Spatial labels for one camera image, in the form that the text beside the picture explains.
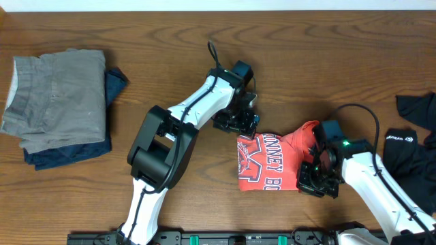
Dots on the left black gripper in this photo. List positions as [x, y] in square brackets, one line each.
[246, 126]

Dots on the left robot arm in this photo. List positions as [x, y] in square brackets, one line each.
[164, 144]

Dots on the red orange t-shirt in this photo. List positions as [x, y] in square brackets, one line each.
[270, 162]

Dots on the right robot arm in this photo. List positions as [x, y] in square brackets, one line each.
[399, 217]

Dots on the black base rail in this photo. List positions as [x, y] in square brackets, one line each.
[300, 235]

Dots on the folded navy garment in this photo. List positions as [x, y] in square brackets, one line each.
[115, 82]

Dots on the black garment with logo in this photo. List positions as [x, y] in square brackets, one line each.
[411, 164]

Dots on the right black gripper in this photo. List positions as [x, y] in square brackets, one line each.
[304, 184]

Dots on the folded grey shorts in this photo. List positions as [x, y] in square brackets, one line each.
[57, 100]

